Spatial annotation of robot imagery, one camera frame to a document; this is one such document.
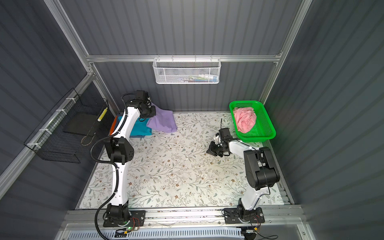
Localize pink t-shirt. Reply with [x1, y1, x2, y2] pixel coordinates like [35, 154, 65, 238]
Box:
[233, 107, 257, 134]

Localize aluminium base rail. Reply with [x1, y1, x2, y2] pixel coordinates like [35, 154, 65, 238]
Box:
[60, 205, 307, 230]

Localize black wire basket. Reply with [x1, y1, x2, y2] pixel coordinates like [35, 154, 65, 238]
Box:
[24, 85, 114, 164]

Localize white wire mesh basket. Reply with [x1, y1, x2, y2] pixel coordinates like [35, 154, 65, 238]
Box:
[153, 59, 222, 85]

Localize floral table mat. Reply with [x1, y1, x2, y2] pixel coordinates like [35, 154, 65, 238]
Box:
[77, 112, 286, 210]

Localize folded teal t-shirt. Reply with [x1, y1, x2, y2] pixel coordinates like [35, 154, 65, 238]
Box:
[130, 119, 152, 138]

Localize purple t-shirt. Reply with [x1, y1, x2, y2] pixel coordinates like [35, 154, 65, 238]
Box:
[146, 104, 178, 133]

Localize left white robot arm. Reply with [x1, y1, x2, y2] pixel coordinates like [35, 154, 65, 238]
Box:
[103, 90, 156, 227]

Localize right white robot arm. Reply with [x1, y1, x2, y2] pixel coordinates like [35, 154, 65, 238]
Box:
[207, 128, 280, 225]

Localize green plastic basket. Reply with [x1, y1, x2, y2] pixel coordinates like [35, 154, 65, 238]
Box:
[229, 101, 276, 143]

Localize folded orange t-shirt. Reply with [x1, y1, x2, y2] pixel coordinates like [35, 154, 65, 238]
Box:
[109, 116, 118, 135]

